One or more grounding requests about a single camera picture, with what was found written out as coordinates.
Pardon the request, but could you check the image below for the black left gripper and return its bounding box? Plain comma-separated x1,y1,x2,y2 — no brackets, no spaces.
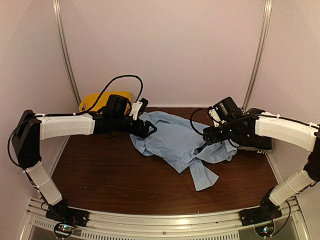
112,114,157,138

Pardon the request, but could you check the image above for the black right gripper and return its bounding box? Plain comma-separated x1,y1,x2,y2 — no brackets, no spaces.
203,120,237,146

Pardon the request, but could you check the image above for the light blue long sleeve shirt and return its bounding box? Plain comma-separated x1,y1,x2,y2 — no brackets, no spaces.
130,111,237,192

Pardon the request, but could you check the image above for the grey shirt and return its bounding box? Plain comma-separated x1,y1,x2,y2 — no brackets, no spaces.
237,146,272,154

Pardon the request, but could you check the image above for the black shirt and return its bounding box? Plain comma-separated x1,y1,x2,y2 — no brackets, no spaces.
238,139,273,151

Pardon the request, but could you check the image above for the yellow plastic basket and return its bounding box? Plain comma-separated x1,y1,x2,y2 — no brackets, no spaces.
78,91,131,112

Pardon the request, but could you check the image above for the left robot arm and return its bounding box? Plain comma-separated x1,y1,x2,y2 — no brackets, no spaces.
7,94,157,222

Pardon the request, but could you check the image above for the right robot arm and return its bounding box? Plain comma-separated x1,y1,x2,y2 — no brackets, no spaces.
202,96,320,221

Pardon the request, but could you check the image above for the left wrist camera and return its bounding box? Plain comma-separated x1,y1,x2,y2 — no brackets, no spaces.
129,98,149,121

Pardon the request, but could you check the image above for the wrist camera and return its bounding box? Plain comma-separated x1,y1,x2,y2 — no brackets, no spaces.
208,107,222,127
129,98,149,121

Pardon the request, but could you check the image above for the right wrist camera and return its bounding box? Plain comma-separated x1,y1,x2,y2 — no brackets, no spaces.
208,107,222,127

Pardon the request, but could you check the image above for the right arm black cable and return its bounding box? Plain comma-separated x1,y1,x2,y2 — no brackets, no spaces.
189,109,213,137

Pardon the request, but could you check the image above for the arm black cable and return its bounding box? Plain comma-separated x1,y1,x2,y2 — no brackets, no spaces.
84,74,145,113
189,109,213,137

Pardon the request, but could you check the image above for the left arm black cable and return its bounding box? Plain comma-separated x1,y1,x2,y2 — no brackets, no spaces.
84,74,145,113

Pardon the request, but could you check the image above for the right aluminium frame post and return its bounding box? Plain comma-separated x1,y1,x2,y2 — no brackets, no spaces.
242,0,273,110

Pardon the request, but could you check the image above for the aluminium frame post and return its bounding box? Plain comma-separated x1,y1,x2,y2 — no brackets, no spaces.
52,0,81,105
242,0,273,110

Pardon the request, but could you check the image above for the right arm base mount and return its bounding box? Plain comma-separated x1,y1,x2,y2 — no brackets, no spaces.
238,206,283,227

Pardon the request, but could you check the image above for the aluminium front rail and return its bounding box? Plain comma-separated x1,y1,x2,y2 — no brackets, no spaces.
18,199,311,240

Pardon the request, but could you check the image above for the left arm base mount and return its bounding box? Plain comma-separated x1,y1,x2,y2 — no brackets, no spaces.
45,206,89,227

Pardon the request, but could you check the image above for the left aluminium frame post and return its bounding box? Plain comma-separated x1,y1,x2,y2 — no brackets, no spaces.
52,0,81,105

